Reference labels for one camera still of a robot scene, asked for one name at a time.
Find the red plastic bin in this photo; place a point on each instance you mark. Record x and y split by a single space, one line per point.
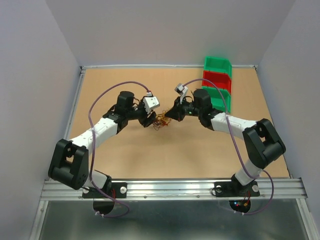
221 80

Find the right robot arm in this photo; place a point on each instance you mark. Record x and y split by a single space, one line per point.
263 143

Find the near green plastic bin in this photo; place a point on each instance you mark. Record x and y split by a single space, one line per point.
219 99

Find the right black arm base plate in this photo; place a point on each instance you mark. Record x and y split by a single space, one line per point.
231 189

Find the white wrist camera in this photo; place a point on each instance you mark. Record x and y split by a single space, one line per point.
150 103
182 91

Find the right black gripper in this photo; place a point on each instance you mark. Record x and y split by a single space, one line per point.
175 112

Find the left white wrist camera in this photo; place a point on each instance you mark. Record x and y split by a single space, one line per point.
150 103

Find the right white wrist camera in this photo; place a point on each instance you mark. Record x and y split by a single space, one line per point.
182 91

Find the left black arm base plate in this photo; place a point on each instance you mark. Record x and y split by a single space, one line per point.
107 190

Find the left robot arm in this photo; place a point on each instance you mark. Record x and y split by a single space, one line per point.
70 164

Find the green plastic bin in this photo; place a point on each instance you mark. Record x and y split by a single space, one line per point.
218 64
219 99

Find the aluminium front rail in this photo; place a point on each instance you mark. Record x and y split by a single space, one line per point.
175 190

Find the far green plastic bin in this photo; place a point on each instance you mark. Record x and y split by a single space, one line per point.
218 64

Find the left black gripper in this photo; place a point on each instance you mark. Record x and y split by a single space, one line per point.
145 121

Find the aluminium table edge frame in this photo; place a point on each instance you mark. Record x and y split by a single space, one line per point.
247 102

